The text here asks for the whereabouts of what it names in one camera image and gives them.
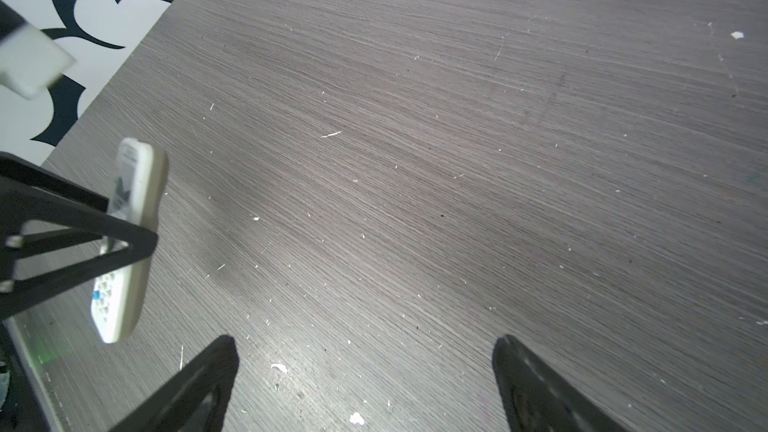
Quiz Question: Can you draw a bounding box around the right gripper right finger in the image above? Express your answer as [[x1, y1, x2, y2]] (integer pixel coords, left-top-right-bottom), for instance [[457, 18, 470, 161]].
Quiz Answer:
[[492, 335, 627, 432]]

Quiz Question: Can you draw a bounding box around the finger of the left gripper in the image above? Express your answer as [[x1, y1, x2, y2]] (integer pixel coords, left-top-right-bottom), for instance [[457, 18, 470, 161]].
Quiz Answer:
[[1, 152, 132, 320]]

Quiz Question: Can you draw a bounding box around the white remote control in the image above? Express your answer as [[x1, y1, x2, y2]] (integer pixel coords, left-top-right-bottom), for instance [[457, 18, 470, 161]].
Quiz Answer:
[[91, 138, 169, 344]]

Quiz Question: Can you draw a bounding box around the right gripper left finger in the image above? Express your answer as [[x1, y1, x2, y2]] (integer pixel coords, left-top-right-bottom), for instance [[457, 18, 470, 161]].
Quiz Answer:
[[112, 335, 239, 432]]

